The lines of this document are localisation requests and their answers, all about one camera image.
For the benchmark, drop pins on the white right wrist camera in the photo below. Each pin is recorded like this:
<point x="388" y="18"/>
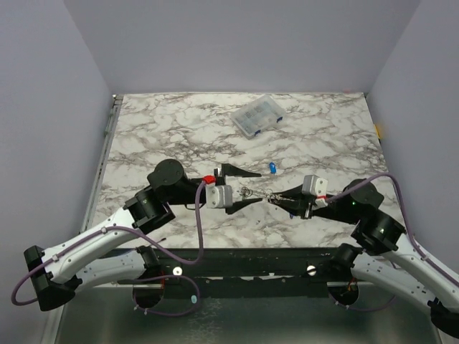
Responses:
<point x="315" y="188"/>

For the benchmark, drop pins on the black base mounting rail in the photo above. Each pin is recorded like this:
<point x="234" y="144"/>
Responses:
<point x="251" y="273"/>

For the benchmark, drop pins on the blue key tag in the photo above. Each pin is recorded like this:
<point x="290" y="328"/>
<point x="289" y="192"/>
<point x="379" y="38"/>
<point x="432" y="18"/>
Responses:
<point x="272" y="167"/>

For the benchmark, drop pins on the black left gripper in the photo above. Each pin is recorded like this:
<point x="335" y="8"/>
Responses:
<point x="232" y="171"/>

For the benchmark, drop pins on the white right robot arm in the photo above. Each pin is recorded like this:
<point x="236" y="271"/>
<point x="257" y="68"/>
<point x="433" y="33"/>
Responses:
<point x="386" y="253"/>

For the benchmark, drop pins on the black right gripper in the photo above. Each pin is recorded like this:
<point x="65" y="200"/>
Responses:
<point x="307" y="205"/>

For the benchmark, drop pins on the aluminium extrusion frame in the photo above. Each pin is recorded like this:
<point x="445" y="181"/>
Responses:
<point x="108" y="136"/>

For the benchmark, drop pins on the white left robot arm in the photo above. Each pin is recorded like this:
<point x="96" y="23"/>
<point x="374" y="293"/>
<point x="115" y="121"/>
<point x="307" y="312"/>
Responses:
<point x="118" y="248"/>

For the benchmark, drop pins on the clear plastic organizer box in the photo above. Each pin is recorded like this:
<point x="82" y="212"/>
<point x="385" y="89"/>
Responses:
<point x="257" y="116"/>

